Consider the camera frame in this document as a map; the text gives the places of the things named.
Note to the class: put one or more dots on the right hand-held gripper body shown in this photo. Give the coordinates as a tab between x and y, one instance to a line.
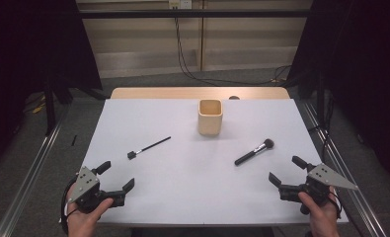
326	176

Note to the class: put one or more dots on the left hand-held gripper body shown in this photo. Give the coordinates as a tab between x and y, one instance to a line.
84	181

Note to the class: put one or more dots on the thin black makeup brush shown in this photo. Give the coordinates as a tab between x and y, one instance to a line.
131	154

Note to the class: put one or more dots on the black powder makeup brush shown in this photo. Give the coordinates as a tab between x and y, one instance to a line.
248	158

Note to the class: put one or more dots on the beige square cup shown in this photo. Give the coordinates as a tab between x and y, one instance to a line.
210	123

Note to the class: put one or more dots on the person's right hand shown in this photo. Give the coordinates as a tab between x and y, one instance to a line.
324	220

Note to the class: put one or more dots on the person's left hand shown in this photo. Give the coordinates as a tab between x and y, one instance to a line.
82	225

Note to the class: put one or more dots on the small black floor item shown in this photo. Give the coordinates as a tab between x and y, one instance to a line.
74	140

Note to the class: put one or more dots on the white table sheet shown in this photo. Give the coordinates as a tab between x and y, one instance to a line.
182	184

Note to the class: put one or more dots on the black metal stand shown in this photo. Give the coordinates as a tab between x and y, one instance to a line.
49	105
320	98

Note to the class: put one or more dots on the dark round table grommet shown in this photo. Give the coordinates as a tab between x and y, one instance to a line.
234	97

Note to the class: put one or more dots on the black curtain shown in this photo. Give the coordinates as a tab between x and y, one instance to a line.
24	49
363	49

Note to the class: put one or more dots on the black horizontal bar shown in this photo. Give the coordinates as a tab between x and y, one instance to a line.
182	14

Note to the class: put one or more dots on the aluminium floor rail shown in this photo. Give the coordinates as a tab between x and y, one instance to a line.
23	191
370	217

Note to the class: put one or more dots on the white wall socket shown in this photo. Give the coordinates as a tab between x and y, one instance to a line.
180	4

